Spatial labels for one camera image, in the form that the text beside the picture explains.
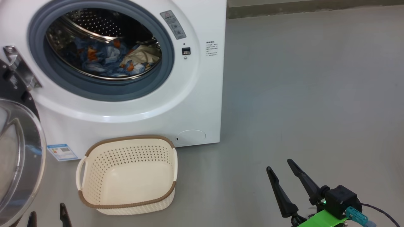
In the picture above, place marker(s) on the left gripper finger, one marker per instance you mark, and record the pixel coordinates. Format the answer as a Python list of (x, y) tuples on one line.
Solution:
[(32, 221), (65, 219)]

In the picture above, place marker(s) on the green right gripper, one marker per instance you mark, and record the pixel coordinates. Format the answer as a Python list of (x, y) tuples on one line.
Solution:
[(322, 219)]

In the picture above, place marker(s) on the perforated steel drum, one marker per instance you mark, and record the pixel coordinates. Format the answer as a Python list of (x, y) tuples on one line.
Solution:
[(94, 22)]

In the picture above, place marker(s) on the cream perforated laundry basket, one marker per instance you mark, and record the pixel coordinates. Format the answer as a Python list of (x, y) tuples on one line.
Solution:
[(132, 183)]

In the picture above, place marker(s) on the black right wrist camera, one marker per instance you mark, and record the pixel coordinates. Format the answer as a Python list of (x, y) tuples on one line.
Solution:
[(342, 200)]

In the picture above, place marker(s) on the white front-load washing machine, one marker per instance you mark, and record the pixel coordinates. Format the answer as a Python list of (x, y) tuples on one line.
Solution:
[(195, 94)]

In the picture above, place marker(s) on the black round glass door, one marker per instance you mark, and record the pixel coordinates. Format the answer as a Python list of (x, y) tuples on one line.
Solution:
[(19, 157)]

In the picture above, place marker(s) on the metal door hinge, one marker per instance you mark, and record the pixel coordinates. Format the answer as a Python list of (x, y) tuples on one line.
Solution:
[(22, 69)]

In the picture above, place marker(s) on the blue denim garment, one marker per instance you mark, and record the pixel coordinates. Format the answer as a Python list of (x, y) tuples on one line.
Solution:
[(101, 60)]

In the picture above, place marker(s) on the grey rubber door gasket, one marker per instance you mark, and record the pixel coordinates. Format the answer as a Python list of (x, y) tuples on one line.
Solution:
[(164, 72)]

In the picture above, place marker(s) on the round white filter cover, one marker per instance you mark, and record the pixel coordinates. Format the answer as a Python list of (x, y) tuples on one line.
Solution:
[(191, 137)]

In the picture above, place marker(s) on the blue energy label sticker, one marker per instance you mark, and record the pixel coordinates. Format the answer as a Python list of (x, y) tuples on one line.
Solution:
[(62, 152)]

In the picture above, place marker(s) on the teal right camera connector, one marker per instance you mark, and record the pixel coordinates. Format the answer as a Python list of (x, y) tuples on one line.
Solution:
[(358, 216)]

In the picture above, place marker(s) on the grey caution label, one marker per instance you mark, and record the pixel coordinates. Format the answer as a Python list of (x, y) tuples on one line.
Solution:
[(173, 25)]

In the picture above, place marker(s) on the cream printed garment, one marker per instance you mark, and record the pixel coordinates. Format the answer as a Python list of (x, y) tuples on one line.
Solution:
[(142, 56)]

